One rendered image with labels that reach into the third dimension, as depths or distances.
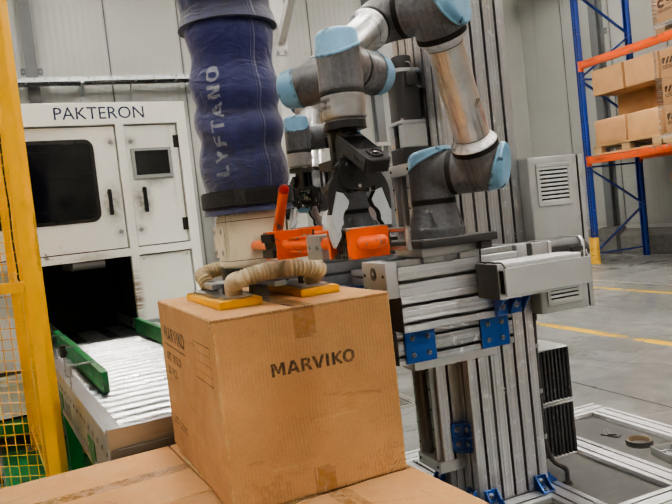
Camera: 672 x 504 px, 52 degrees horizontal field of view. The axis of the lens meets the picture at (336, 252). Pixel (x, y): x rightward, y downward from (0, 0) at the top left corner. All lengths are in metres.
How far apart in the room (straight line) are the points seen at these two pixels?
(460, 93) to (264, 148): 0.47
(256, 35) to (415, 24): 0.37
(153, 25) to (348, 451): 10.33
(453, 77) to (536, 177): 0.59
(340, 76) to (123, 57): 10.21
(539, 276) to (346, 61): 0.85
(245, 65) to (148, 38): 9.80
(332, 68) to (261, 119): 0.50
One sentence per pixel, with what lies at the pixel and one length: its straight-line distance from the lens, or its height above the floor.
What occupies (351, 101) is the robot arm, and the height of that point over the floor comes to 1.30.
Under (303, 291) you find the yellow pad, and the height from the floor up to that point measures 0.96.
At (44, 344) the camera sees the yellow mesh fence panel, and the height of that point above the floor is 0.77.
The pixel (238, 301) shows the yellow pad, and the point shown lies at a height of 0.96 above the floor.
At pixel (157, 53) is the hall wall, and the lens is 11.38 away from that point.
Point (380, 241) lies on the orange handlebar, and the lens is 1.09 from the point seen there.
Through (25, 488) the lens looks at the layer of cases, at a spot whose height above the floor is 0.54.
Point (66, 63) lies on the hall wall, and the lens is 11.21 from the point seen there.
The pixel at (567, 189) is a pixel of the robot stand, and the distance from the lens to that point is 2.18.
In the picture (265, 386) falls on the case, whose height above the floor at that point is 0.79.
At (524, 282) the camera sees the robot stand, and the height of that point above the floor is 0.91.
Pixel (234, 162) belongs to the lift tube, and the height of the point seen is 1.27.
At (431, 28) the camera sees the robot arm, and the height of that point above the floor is 1.50.
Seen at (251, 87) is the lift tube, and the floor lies 1.44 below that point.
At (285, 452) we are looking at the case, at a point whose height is 0.65.
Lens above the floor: 1.12
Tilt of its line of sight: 3 degrees down
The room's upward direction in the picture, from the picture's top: 6 degrees counter-clockwise
